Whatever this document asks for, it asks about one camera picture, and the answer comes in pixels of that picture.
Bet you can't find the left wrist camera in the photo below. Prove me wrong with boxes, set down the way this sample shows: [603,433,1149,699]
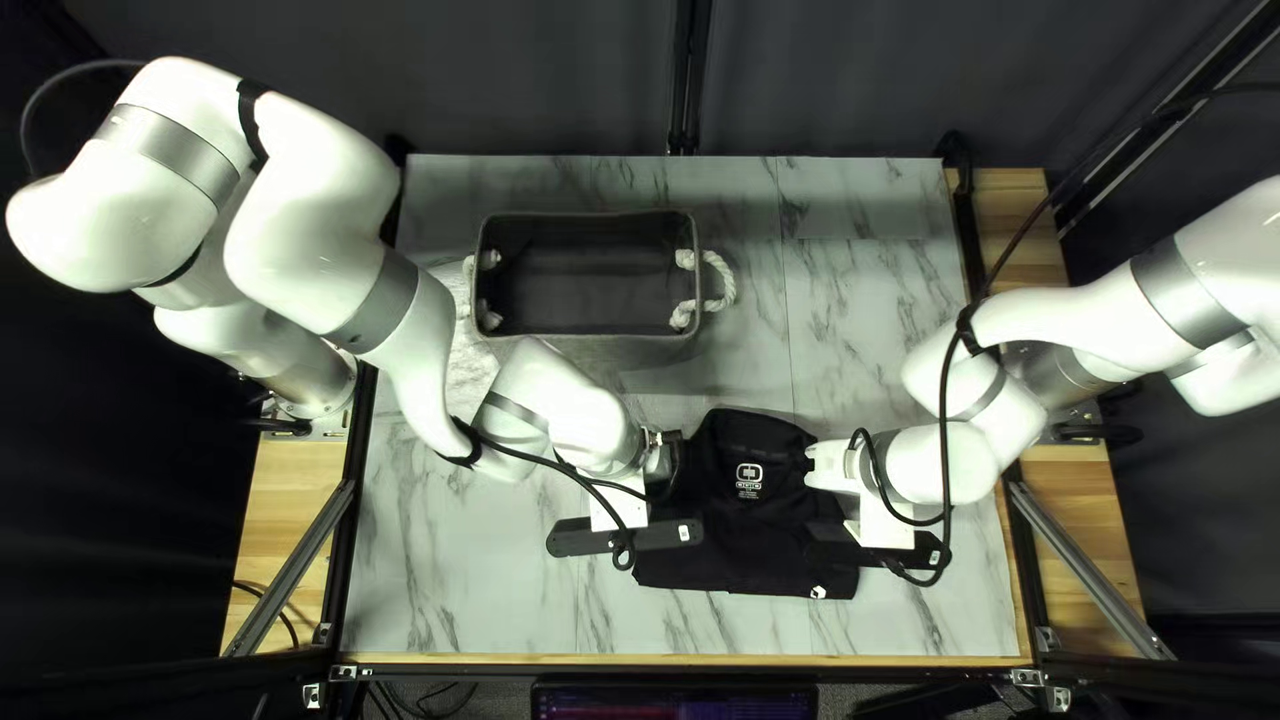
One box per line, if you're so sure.
[546,515,704,559]

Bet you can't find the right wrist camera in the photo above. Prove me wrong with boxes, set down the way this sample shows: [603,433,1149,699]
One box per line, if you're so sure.
[805,520,951,573]

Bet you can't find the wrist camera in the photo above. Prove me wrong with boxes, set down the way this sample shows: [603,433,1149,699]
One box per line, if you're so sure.
[546,515,704,559]
[805,520,951,573]

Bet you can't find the thin black cable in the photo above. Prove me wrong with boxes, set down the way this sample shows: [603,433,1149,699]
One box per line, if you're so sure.
[232,578,301,649]

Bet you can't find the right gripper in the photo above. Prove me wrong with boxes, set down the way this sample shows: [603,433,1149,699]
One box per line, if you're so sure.
[843,498,918,553]

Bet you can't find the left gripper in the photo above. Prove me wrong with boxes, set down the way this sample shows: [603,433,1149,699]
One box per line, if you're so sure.
[588,478,653,533]

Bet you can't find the black sweatshirt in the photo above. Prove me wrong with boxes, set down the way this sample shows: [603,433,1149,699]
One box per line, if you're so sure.
[632,405,863,601]

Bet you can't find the laptop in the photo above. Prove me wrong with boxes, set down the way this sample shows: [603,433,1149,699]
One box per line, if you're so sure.
[530,683,819,720]

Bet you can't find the grey fabric basket, rope handles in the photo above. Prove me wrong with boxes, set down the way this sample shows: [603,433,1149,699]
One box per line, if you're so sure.
[460,208,739,366]

